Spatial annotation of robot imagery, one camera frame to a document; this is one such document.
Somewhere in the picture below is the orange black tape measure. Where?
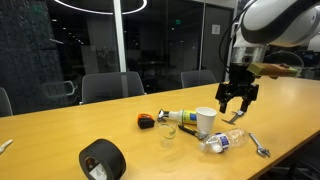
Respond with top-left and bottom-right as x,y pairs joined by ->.
136,113 -> 156,130

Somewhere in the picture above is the grey office chair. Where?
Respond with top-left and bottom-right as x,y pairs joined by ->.
80,71 -> 146,105
0,87 -> 14,118
180,69 -> 218,89

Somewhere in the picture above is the white stick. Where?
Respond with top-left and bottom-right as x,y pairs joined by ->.
0,138 -> 14,155

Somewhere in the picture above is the white window frame post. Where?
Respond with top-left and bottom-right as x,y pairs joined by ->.
113,0 -> 128,73

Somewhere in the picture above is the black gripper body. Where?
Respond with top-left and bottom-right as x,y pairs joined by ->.
214,63 -> 260,103

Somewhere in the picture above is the clear plastic cup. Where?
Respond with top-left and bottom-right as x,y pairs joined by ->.
156,118 -> 179,148

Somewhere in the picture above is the black tape roll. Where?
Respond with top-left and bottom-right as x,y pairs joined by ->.
78,138 -> 127,180

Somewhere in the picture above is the tan wrist camera box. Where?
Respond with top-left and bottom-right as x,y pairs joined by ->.
247,62 -> 300,80

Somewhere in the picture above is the white bottle yellow label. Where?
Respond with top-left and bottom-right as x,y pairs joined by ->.
157,108 -> 198,126

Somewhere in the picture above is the clear plastic water bottle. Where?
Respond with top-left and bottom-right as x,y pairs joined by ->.
198,128 -> 249,154

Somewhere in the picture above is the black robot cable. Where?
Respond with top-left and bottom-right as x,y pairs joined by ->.
218,4 -> 242,75

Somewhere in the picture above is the silver adjustable wrench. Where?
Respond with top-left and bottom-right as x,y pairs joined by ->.
248,132 -> 271,158

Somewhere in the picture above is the ring ceiling light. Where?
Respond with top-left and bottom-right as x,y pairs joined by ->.
53,0 -> 148,16

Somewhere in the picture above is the white paper cup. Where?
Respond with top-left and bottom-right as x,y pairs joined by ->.
195,106 -> 218,135

